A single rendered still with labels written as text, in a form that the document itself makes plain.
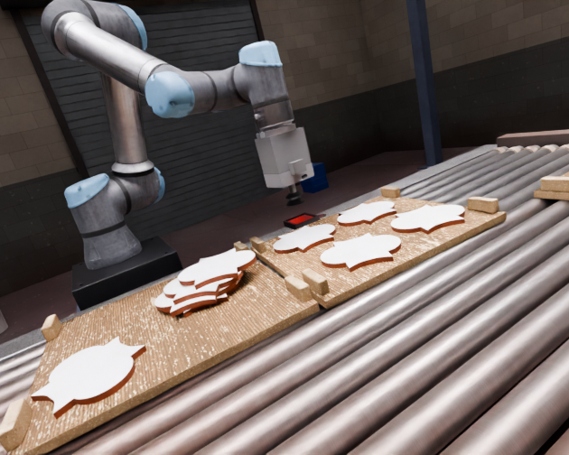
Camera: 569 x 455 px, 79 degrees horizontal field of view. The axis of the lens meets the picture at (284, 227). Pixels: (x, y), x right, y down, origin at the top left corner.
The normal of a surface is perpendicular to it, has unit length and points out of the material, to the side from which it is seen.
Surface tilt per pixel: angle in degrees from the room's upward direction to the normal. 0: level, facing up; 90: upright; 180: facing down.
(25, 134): 90
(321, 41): 90
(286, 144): 90
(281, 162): 90
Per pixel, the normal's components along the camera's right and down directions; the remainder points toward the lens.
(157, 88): -0.54, 0.37
